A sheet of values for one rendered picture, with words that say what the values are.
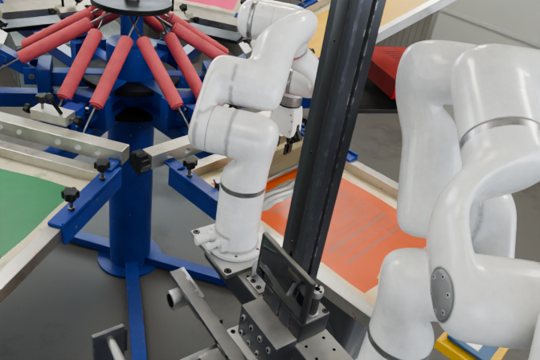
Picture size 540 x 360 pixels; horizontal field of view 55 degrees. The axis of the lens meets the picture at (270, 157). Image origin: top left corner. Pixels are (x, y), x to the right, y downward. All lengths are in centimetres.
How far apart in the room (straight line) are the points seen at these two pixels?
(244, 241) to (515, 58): 68
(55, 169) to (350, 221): 92
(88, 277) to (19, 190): 115
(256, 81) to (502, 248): 53
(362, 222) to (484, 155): 111
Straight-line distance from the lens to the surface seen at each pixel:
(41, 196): 162
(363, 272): 145
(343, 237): 154
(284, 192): 166
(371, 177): 181
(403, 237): 162
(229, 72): 102
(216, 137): 98
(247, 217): 106
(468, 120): 57
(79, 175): 168
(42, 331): 253
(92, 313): 256
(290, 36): 106
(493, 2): 478
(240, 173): 100
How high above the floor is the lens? 188
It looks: 30 degrees down
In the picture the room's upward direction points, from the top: 9 degrees clockwise
